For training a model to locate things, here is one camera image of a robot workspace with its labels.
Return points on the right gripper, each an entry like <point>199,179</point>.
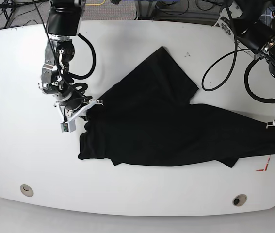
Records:
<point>71,104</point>

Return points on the black T-shirt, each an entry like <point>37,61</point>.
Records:
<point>147,119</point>

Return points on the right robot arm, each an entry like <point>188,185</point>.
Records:
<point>69,89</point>

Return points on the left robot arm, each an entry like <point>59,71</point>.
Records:
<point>240,20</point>

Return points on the black tripod stand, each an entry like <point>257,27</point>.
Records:
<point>8,9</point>

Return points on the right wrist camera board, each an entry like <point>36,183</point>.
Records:
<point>68,126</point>

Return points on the right table cable grommet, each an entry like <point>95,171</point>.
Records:
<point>239,200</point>

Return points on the table cable grommet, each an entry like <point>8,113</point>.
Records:
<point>26,190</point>
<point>239,200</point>

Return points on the left table cable grommet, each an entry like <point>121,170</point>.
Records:
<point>26,190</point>

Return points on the aluminium frame post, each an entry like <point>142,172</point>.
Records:
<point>145,9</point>

